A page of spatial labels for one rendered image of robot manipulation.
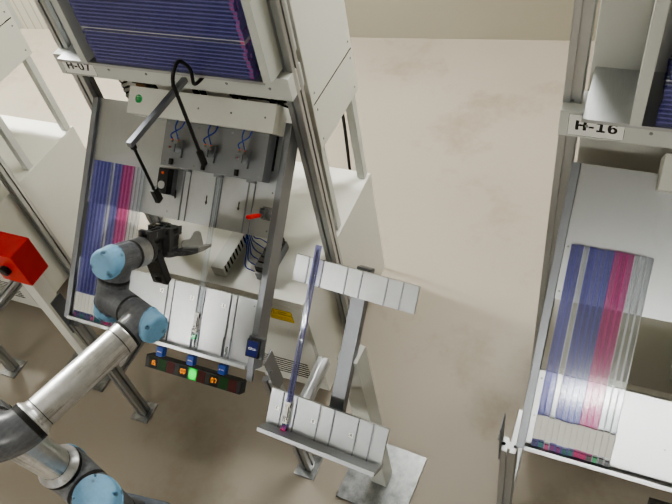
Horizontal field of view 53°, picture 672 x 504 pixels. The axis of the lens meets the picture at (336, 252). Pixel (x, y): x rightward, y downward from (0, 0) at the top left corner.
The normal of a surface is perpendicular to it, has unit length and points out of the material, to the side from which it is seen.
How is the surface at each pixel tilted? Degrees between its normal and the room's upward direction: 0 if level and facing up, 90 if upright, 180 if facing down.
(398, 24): 90
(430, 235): 0
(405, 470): 0
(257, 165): 43
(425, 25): 90
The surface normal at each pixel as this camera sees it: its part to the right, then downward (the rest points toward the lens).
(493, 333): -0.15, -0.65
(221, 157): -0.37, 0.03
